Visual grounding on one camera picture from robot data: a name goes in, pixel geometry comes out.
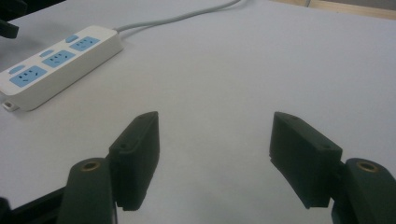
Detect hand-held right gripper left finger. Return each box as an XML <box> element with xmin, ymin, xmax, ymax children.
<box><xmin>108</xmin><ymin>111</ymin><xmax>161</xmax><ymax>212</ymax></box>

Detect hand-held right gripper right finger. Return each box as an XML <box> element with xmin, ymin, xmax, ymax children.
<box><xmin>269</xmin><ymin>111</ymin><xmax>344</xmax><ymax>210</ymax></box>

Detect white power strip blue sockets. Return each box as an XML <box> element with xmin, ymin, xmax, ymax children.
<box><xmin>0</xmin><ymin>25</ymin><xmax>125</xmax><ymax>113</ymax></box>

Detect wooden board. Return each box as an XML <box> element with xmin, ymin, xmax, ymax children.
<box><xmin>270</xmin><ymin>0</ymin><xmax>396</xmax><ymax>21</ymax></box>

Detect grey power strip cable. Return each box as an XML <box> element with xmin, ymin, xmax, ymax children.
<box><xmin>113</xmin><ymin>0</ymin><xmax>243</xmax><ymax>34</ymax></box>

